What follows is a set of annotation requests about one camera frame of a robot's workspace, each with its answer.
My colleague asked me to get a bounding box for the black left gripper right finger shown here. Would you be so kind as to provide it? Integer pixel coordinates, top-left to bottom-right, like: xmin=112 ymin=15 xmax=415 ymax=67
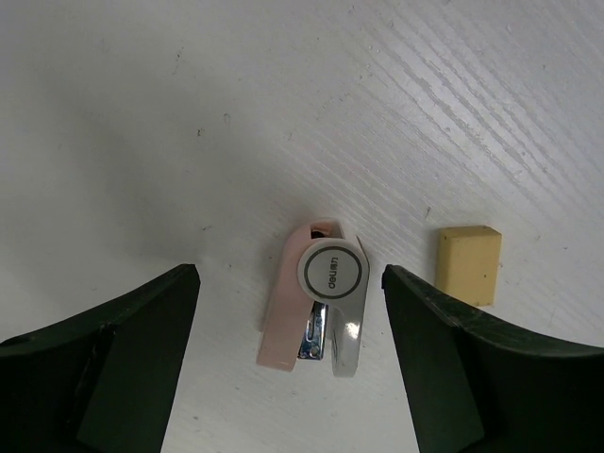
xmin=382 ymin=265 xmax=603 ymax=452

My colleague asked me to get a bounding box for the pink eraser block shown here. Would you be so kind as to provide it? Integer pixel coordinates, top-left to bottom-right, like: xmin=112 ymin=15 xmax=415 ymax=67
xmin=256 ymin=218 xmax=370 ymax=378

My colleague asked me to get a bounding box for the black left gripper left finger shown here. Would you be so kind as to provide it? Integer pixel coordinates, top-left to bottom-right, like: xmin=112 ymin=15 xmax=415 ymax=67
xmin=1 ymin=264 xmax=200 ymax=452

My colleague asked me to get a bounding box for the yellow eraser cube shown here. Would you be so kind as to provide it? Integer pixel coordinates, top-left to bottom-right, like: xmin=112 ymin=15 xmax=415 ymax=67
xmin=435 ymin=226 xmax=502 ymax=307

